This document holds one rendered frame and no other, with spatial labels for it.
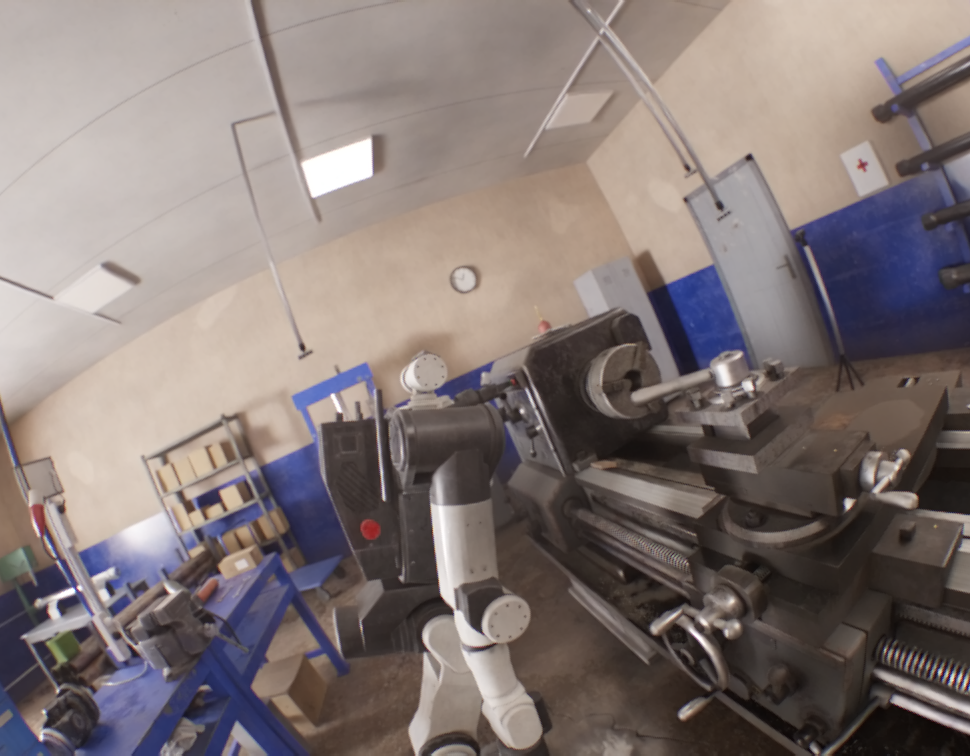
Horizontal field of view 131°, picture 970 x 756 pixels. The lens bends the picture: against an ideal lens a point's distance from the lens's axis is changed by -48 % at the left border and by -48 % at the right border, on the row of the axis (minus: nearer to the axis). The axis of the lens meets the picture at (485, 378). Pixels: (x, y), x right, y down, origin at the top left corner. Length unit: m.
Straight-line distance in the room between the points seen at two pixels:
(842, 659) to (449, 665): 0.68
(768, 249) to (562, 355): 3.28
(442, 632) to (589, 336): 1.16
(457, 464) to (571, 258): 5.04
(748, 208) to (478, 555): 4.23
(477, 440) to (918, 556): 0.67
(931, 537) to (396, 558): 0.85
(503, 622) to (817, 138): 3.98
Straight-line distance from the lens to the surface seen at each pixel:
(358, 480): 0.72
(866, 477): 0.62
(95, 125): 2.81
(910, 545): 0.72
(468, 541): 0.60
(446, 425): 0.58
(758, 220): 4.48
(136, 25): 2.42
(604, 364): 1.39
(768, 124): 4.30
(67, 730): 1.48
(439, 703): 0.98
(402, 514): 0.71
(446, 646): 0.86
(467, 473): 0.58
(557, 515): 1.61
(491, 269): 5.11
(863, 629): 0.72
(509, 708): 0.76
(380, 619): 0.84
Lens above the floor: 1.34
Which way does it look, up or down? 2 degrees down
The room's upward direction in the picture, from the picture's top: 24 degrees counter-clockwise
